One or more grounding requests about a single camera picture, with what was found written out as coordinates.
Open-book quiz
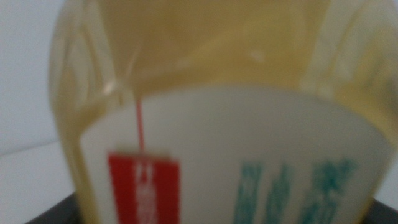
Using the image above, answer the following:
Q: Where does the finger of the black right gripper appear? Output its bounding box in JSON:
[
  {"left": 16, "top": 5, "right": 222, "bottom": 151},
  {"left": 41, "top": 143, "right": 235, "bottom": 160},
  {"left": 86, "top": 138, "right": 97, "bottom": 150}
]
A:
[{"left": 362, "top": 198, "right": 398, "bottom": 224}]

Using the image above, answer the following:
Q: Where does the yellow tea bottle green label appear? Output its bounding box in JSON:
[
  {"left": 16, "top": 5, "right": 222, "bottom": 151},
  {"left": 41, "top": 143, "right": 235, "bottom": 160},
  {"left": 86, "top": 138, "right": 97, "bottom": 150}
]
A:
[{"left": 48, "top": 0, "right": 398, "bottom": 224}]

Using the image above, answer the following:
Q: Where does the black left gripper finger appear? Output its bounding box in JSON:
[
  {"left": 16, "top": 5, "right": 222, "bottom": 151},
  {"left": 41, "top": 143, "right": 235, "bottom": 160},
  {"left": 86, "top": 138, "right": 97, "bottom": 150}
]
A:
[{"left": 24, "top": 191, "right": 83, "bottom": 224}]

